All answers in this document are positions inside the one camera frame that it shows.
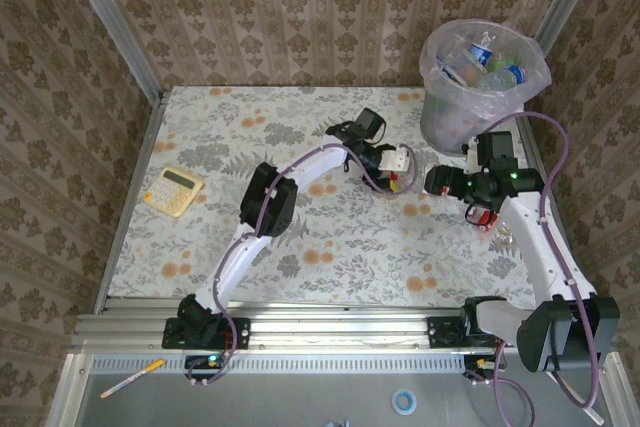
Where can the aluminium front rail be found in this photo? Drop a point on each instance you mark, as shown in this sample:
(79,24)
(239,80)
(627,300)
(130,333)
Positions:
(340,327)

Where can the blue tape roll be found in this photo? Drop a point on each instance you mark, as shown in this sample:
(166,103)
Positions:
(394,402)

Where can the red label round bottle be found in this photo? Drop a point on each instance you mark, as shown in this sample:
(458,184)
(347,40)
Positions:
(502,237)

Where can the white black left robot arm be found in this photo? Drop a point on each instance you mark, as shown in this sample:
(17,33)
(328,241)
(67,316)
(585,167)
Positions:
(230,267)

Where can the small black connector board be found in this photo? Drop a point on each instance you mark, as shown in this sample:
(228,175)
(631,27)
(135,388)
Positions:
(200,362)
(470,369)

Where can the yellow white pen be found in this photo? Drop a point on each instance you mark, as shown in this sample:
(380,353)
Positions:
(132,378)

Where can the clear pink bin liner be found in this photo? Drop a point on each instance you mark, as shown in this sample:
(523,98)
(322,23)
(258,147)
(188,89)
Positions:
(480,102)

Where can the blue label clear bottle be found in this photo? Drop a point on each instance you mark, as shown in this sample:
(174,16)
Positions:
(450,73)

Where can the flat wooden stick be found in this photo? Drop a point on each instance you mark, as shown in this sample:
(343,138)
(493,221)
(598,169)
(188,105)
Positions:
(596,415)

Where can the yellow calculator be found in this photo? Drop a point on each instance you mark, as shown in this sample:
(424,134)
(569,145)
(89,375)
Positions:
(170,194)

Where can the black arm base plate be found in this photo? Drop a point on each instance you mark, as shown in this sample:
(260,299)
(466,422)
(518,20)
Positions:
(242,327)
(440,334)

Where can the grey plastic bin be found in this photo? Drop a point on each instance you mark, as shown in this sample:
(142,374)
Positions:
(440,117)

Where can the floral table cover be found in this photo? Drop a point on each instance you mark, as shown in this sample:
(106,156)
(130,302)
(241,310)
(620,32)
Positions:
(280,287)

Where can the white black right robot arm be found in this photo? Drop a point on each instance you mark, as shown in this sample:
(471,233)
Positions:
(530,237)

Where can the grey metal shelf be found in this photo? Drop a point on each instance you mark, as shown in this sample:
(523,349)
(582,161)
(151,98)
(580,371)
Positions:
(300,397)

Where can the blue white label bottle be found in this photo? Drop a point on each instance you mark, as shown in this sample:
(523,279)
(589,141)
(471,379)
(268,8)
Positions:
(515,74)

